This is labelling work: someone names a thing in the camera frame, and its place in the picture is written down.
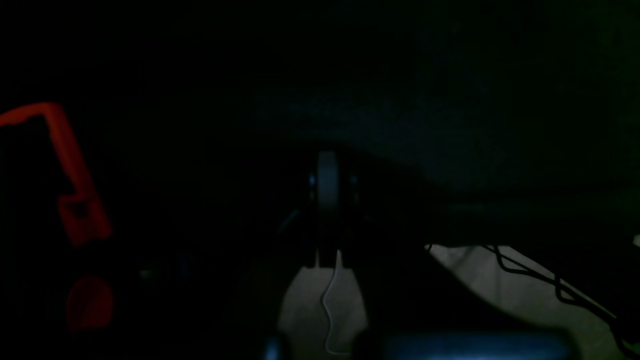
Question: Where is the orange and black clamp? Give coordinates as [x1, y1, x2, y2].
[0, 102, 116, 333]

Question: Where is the black table cloth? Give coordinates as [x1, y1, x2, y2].
[1, 0, 639, 243]

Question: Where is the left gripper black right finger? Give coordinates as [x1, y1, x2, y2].
[352, 328, 576, 360]

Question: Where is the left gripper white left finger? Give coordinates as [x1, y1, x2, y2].
[310, 150, 361, 268]

